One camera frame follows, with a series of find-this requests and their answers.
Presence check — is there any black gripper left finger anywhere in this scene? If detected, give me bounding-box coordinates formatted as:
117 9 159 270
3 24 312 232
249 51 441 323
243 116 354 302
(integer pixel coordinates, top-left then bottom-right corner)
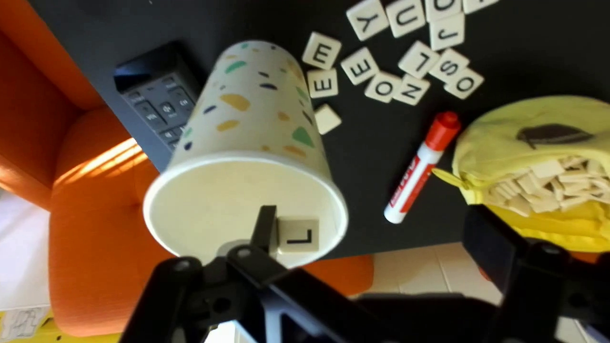
119 205 382 343

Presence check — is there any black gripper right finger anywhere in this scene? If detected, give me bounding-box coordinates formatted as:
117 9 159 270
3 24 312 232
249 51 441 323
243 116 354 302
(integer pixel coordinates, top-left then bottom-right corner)
462 202 610 343

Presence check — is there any cream letter tile L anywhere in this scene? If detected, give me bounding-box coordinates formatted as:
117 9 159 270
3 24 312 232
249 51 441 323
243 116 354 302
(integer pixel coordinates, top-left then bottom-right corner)
275 217 321 251

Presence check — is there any confetti print paper cup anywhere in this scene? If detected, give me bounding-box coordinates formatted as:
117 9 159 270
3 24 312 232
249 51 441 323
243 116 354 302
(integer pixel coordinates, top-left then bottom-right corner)
140 38 350 262

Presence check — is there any cream letter tile N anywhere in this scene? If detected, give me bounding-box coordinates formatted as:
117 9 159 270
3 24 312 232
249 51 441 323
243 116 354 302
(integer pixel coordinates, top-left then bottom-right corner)
390 72 432 108

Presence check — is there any cream letter tile S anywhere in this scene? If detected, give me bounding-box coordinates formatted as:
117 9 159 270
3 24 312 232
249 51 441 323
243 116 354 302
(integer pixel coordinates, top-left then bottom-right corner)
426 47 470 85

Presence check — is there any cream letter tile E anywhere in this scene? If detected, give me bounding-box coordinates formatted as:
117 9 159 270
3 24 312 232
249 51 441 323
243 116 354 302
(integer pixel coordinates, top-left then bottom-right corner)
298 30 342 72
338 45 380 87
306 66 340 101

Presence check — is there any cream letter tile J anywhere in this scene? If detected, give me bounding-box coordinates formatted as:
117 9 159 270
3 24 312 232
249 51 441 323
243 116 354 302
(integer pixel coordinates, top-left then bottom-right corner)
428 13 466 53

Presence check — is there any yellow banana shaped pouch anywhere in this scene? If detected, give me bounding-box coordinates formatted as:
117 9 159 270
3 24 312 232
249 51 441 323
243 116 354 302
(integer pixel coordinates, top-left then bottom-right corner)
434 93 610 255

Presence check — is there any red white marker pen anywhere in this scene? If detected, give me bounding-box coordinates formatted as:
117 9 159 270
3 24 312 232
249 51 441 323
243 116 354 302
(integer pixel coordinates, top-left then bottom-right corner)
380 110 462 226

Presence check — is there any blank cream tile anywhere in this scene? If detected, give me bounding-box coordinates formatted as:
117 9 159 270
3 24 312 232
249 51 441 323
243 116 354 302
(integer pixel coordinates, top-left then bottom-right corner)
312 102 342 137

